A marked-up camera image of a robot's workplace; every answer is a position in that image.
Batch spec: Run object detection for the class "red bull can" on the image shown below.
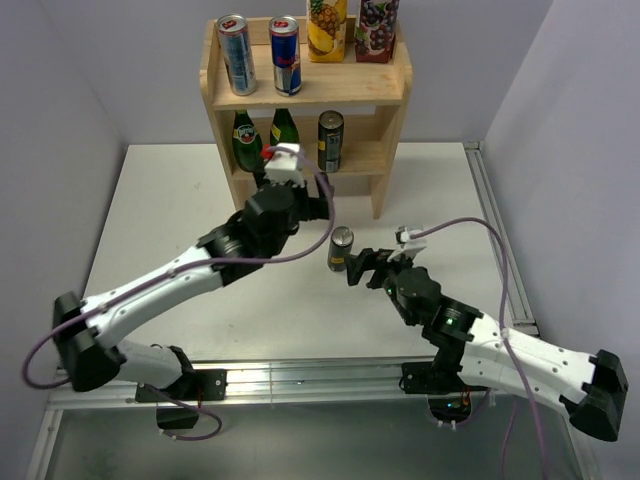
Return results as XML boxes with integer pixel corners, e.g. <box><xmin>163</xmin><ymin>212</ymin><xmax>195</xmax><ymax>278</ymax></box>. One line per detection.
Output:
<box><xmin>216</xmin><ymin>14</ymin><xmax>257</xmax><ymax>96</ymax></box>
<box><xmin>269</xmin><ymin>15</ymin><xmax>302</xmax><ymax>96</ymax></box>

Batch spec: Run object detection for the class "grape juice carton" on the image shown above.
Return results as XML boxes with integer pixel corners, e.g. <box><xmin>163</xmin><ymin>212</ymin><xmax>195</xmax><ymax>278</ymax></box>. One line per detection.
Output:
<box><xmin>354</xmin><ymin>0</ymin><xmax>399</xmax><ymax>64</ymax></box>

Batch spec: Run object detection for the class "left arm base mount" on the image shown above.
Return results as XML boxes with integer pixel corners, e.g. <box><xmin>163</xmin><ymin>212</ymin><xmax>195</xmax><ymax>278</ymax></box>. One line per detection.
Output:
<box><xmin>134</xmin><ymin>369</ymin><xmax>227</xmax><ymax>442</ymax></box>

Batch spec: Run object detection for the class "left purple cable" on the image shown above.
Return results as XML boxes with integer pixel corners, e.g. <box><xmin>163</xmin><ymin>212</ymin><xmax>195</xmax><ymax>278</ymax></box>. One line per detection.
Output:
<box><xmin>20</xmin><ymin>145</ymin><xmax>337</xmax><ymax>441</ymax></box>

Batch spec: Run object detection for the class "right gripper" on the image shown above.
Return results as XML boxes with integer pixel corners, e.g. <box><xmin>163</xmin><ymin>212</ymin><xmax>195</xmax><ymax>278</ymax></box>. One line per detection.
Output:
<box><xmin>343</xmin><ymin>246</ymin><xmax>416</xmax><ymax>325</ymax></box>

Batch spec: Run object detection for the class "purple cable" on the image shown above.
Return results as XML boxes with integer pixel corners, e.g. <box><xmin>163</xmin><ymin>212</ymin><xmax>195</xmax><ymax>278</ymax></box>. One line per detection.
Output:
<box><xmin>414</xmin><ymin>216</ymin><xmax>551</xmax><ymax>480</ymax></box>
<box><xmin>20</xmin><ymin>145</ymin><xmax>337</xmax><ymax>441</ymax></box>

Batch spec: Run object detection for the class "wooden two-tier shelf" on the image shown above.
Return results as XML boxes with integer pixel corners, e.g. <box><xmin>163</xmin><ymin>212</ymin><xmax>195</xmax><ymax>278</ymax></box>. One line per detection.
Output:
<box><xmin>199</xmin><ymin>17</ymin><xmax>413</xmax><ymax>218</ymax></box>

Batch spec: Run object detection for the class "perrier lychee green bottle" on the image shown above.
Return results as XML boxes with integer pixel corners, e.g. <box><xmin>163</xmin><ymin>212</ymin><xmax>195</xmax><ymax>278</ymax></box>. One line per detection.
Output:
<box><xmin>232</xmin><ymin>110</ymin><xmax>263</xmax><ymax>173</ymax></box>

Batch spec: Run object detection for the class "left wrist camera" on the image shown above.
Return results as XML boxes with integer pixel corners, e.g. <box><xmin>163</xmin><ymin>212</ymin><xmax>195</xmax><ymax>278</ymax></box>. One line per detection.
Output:
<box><xmin>261</xmin><ymin>143</ymin><xmax>305</xmax><ymax>187</ymax></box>

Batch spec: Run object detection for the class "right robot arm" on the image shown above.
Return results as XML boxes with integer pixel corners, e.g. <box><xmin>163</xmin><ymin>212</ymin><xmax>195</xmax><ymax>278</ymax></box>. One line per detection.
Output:
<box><xmin>346</xmin><ymin>248</ymin><xmax>629</xmax><ymax>442</ymax></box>

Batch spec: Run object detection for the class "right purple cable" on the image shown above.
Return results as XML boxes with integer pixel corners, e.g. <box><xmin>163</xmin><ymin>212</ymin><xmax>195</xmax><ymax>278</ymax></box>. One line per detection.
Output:
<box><xmin>414</xmin><ymin>216</ymin><xmax>551</xmax><ymax>480</ymax></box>

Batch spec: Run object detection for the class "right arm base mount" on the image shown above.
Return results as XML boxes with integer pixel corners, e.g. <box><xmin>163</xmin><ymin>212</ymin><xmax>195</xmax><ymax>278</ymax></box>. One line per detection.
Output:
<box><xmin>398</xmin><ymin>361</ymin><xmax>491</xmax><ymax>431</ymax></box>

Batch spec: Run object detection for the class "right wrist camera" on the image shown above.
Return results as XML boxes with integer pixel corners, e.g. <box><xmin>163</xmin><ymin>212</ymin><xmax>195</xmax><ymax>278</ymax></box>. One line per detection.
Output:
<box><xmin>394</xmin><ymin>225</ymin><xmax>427</xmax><ymax>258</ymax></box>

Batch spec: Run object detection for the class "pineapple juice carton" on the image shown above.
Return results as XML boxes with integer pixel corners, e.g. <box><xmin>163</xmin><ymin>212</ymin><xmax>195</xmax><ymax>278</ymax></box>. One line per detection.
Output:
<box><xmin>306</xmin><ymin>0</ymin><xmax>348</xmax><ymax>63</ymax></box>

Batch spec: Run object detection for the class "black yellow can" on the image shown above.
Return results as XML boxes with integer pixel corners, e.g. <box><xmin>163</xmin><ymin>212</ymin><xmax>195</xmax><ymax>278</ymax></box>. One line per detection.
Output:
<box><xmin>327</xmin><ymin>226</ymin><xmax>354</xmax><ymax>272</ymax></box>
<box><xmin>318</xmin><ymin>110</ymin><xmax>344</xmax><ymax>173</ymax></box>

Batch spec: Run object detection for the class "aluminium rail frame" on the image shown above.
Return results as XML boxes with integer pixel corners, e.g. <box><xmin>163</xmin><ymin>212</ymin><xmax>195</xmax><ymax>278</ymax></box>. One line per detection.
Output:
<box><xmin>29</xmin><ymin>140</ymin><xmax>601</xmax><ymax>480</ymax></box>

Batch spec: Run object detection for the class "green bottle yellow label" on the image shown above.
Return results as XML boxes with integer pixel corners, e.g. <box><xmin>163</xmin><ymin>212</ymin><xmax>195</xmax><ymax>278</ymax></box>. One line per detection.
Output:
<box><xmin>270</xmin><ymin>108</ymin><xmax>300</xmax><ymax>146</ymax></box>

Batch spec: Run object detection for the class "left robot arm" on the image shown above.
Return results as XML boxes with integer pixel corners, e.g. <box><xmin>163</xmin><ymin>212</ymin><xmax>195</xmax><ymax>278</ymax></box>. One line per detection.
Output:
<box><xmin>52</xmin><ymin>166</ymin><xmax>334</xmax><ymax>399</ymax></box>

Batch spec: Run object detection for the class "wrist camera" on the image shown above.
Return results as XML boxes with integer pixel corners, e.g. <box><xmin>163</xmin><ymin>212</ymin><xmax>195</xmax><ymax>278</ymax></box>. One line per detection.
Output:
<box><xmin>394</xmin><ymin>225</ymin><xmax>427</xmax><ymax>258</ymax></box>
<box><xmin>261</xmin><ymin>143</ymin><xmax>305</xmax><ymax>187</ymax></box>

